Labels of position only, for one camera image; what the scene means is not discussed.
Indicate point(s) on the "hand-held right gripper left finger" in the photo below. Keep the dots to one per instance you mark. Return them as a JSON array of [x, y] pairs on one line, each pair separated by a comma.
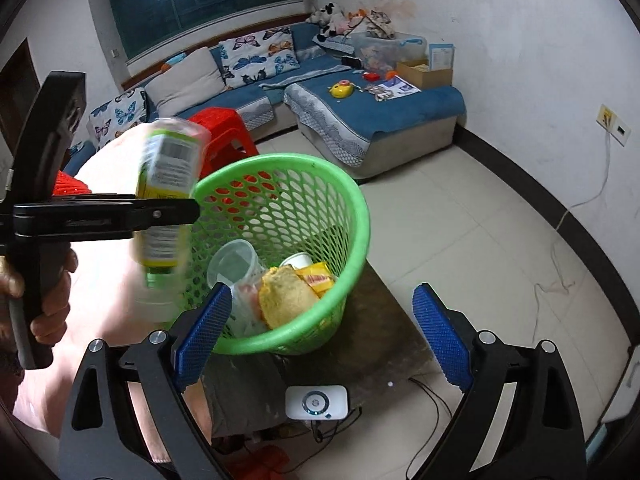
[[202, 340]]

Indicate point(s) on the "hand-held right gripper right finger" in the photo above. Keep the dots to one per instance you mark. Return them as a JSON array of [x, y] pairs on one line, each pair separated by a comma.
[[442, 335]]

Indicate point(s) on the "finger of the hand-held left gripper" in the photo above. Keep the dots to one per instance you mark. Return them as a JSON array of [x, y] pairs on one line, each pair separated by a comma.
[[100, 217]]

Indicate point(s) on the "clear plastic bag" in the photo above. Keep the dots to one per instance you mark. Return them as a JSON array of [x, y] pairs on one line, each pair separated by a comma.
[[247, 312]]

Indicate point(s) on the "clear plastic cup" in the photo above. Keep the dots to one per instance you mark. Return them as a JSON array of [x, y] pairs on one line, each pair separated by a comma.
[[235, 265]]

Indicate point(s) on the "green label plastic bottle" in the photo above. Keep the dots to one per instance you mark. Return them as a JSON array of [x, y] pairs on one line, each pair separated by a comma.
[[165, 160]]

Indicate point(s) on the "green mesh basket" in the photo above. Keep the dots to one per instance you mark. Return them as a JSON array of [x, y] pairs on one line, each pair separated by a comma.
[[295, 343]]

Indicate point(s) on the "white paper cup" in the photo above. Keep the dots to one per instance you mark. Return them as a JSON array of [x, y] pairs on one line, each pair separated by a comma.
[[299, 261]]

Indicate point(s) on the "yellow snack wrapper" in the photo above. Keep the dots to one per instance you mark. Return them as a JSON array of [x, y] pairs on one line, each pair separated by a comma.
[[287, 300], [315, 277]]

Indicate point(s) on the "person's left hand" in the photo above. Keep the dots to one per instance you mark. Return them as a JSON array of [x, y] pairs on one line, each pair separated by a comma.
[[52, 327]]

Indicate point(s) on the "red foam fruit net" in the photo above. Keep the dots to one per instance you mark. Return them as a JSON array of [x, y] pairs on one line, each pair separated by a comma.
[[70, 185]]

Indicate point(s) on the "dark wooden door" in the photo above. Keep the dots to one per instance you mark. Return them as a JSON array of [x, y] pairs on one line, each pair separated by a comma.
[[17, 100]]

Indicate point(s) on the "dark wooden stool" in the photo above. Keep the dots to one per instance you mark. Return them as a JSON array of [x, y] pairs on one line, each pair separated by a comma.
[[380, 330]]

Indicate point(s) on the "butterfly print pillow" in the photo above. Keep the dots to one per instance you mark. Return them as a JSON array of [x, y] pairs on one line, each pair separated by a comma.
[[117, 115], [255, 55]]

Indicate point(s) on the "white router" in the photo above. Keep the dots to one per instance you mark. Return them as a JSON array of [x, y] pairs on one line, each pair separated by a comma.
[[300, 395]]

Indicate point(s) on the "red plastic object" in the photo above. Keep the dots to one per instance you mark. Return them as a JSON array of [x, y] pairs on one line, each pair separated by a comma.
[[260, 460]]

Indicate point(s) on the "orange blue toy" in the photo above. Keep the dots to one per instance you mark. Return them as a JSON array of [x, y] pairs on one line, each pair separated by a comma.
[[171, 63]]

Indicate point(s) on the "grey pillow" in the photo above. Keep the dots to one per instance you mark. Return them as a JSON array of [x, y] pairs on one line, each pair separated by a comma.
[[185, 82]]

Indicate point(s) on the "red plastic stool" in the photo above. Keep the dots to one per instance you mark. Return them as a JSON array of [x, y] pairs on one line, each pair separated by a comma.
[[220, 122]]

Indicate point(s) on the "dark window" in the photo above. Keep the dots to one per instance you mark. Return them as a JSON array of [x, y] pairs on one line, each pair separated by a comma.
[[200, 5]]

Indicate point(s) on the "blue sofa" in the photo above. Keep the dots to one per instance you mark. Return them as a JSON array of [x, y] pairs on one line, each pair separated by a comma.
[[425, 105]]

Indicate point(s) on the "grey lace sofa cover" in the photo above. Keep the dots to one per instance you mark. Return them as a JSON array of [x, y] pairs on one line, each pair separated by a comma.
[[325, 120]]

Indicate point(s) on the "printed paper sheets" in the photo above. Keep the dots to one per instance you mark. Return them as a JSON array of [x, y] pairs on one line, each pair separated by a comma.
[[400, 87]]

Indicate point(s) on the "cardboard box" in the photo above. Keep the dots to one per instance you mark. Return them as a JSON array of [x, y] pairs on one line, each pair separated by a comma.
[[430, 77]]

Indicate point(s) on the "yellow toy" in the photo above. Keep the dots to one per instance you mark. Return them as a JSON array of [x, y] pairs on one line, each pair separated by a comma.
[[341, 90]]

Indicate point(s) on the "small red toy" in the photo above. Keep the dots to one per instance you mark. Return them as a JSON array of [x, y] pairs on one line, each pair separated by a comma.
[[370, 77]]

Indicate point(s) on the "blue white card box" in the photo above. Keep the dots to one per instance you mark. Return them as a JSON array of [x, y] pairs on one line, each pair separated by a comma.
[[441, 56]]

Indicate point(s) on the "clear plastic storage box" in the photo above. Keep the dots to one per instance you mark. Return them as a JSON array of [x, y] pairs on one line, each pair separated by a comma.
[[395, 52]]

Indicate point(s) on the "black remote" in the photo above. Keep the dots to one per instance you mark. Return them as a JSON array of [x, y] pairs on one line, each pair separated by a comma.
[[350, 61]]

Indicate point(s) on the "black white plush cow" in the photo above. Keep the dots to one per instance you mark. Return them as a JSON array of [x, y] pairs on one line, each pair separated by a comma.
[[325, 17]]

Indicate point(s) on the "pink plush toy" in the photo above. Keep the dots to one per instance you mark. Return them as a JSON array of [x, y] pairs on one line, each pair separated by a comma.
[[350, 20]]

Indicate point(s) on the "white wall socket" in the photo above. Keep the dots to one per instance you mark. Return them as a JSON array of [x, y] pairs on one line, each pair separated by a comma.
[[621, 133]]

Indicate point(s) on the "yellowed wall socket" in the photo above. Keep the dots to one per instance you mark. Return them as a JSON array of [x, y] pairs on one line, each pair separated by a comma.
[[606, 116]]

